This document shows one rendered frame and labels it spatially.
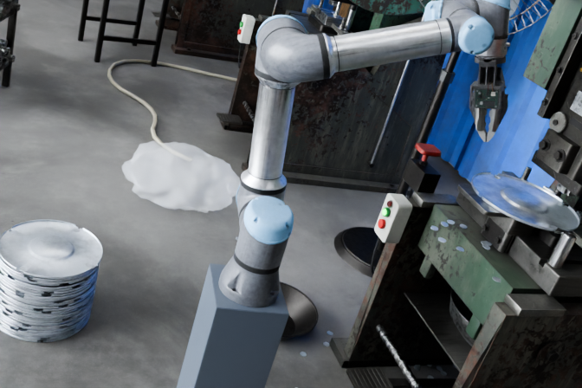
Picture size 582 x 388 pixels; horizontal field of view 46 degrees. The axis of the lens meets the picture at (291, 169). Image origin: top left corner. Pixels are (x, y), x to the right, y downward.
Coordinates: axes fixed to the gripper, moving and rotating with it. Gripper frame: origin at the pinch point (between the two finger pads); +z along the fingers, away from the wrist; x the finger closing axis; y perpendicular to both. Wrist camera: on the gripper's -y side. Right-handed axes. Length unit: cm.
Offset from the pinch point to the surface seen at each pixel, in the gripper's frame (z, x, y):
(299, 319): 76, -62, -23
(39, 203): 43, -164, -15
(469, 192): 15.3, -3.4, 0.1
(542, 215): 21.1, 14.3, -4.8
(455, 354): 64, -5, -1
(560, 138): 1.7, 16.9, -9.5
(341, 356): 81, -43, -13
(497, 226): 25.9, 3.4, -5.3
